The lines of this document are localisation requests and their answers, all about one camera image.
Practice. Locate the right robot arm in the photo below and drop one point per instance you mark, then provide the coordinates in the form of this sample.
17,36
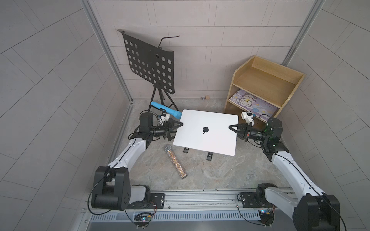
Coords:
312,209

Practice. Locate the small debris by wall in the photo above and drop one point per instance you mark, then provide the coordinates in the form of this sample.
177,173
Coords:
207,97

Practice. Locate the left controller board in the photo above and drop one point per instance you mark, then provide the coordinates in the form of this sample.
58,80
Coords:
143,219

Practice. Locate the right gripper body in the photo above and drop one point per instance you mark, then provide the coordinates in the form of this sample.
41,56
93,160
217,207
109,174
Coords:
256,134

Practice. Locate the controller board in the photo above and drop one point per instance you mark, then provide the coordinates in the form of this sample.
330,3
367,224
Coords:
143,219
267,217

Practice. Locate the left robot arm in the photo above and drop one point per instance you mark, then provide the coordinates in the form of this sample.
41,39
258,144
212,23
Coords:
112,189

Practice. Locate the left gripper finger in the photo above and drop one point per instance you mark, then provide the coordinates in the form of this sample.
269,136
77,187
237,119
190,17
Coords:
173,124
170,133

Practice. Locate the glass tube of beads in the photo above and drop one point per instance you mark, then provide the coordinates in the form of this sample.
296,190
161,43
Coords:
181,171

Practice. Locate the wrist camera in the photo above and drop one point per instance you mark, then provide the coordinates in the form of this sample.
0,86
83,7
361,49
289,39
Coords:
164,117
248,117

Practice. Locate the purple cat sketchbook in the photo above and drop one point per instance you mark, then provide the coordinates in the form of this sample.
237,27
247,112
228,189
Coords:
260,109

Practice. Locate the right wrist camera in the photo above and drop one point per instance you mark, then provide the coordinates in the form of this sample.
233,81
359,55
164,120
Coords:
248,117

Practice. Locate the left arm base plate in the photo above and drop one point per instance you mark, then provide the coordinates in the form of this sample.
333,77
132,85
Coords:
157,200

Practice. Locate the right controller board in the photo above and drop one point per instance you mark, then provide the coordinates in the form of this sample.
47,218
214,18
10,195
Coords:
267,217

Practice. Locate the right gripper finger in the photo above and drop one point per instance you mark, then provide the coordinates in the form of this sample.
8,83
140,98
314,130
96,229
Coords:
238,127
241,133

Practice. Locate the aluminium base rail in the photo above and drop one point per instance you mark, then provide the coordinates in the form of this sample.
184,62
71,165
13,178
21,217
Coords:
208,205

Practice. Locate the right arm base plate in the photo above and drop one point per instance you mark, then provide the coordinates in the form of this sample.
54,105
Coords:
251,200

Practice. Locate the black folding laptop stand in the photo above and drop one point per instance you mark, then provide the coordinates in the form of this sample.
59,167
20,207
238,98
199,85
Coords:
208,158

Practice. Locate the wooden shelf unit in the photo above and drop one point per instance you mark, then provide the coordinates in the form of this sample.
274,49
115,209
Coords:
268,81

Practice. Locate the black perforated music stand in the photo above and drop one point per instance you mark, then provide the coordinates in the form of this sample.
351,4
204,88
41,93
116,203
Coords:
153,64

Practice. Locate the silver laptop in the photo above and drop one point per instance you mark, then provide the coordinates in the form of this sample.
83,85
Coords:
207,131

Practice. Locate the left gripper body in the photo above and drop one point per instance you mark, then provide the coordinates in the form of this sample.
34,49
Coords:
158,131

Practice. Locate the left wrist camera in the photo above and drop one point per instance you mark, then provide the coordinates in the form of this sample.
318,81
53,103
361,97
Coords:
164,117

